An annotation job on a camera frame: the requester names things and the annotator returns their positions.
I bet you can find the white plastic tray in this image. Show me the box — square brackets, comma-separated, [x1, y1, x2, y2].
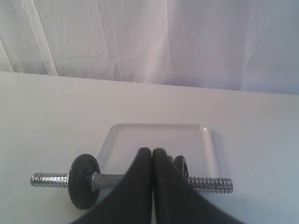
[95, 124, 220, 177]

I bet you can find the black weight plate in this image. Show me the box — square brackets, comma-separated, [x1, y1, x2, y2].
[174, 155, 189, 182]
[168, 155, 175, 165]

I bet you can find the white curtain backdrop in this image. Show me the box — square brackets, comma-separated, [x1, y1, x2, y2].
[0, 0, 299, 95]

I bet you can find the chrome dumbbell bar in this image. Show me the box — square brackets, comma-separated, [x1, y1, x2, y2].
[30, 173, 233, 194]

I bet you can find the black plate beside nut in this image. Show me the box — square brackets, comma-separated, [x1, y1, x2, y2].
[68, 154, 100, 210]

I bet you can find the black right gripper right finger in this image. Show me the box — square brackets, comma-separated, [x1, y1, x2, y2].
[152, 148, 231, 224]

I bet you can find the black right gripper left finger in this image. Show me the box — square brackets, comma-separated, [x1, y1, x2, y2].
[74, 147, 152, 224]

